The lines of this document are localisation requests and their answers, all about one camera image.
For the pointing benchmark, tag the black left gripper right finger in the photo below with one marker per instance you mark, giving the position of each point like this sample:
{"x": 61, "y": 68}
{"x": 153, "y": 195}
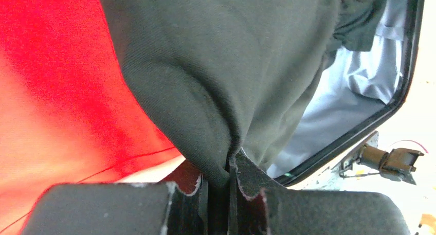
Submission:
{"x": 260, "y": 205}

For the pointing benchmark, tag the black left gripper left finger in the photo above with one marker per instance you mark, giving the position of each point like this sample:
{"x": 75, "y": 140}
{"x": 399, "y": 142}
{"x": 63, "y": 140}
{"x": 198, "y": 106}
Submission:
{"x": 175, "y": 205}

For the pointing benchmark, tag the black garment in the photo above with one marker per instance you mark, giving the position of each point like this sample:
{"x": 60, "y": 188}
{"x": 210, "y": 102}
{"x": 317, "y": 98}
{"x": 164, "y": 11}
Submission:
{"x": 217, "y": 76}

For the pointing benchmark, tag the red garment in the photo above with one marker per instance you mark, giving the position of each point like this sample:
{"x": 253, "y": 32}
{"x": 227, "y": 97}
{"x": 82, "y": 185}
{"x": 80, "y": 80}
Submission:
{"x": 67, "y": 115}

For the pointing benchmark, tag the yellow cartoon hard-shell suitcase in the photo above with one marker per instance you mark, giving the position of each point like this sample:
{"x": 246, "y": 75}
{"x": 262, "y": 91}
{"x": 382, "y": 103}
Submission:
{"x": 336, "y": 138}

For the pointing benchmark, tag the white rectangular basin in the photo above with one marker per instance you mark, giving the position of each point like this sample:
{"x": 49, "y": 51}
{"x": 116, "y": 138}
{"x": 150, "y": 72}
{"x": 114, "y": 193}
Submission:
{"x": 154, "y": 174}

